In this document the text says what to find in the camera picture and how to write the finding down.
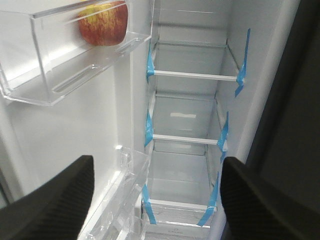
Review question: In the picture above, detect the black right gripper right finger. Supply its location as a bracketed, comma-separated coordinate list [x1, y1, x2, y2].
[220, 156, 320, 240]

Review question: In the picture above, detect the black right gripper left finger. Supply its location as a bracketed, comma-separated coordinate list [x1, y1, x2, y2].
[0, 155, 94, 240]

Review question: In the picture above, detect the red yellow apple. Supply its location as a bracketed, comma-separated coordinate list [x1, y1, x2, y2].
[77, 0, 129, 46]

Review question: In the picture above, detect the dark grey closed fridge door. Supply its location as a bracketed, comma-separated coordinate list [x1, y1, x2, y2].
[246, 0, 320, 211]

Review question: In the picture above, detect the open fridge with shelves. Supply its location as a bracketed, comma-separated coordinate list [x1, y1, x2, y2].
[141, 0, 300, 240]

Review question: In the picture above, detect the clear lower door bin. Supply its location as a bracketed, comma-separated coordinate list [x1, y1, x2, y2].
[78, 147, 150, 240]

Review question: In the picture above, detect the clear door bin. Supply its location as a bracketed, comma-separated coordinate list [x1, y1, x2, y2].
[78, 147, 150, 240]
[0, 0, 154, 106]

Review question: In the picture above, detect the clear upper door bin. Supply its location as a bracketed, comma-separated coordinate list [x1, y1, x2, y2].
[0, 0, 154, 106]

